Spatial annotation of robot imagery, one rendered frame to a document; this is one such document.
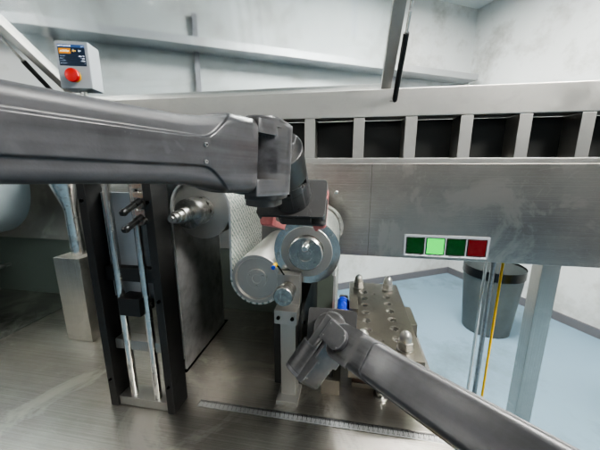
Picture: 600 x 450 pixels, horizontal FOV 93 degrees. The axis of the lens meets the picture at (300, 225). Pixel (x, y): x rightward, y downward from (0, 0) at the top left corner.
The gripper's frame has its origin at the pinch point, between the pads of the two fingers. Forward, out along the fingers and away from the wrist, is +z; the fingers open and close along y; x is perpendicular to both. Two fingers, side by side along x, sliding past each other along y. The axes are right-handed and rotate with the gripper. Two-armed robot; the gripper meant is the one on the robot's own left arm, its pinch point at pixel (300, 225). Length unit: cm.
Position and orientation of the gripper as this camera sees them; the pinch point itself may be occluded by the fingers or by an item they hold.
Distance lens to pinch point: 51.0
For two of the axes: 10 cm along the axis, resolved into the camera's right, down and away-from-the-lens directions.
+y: 9.9, 0.4, -1.7
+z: 1.3, 4.6, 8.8
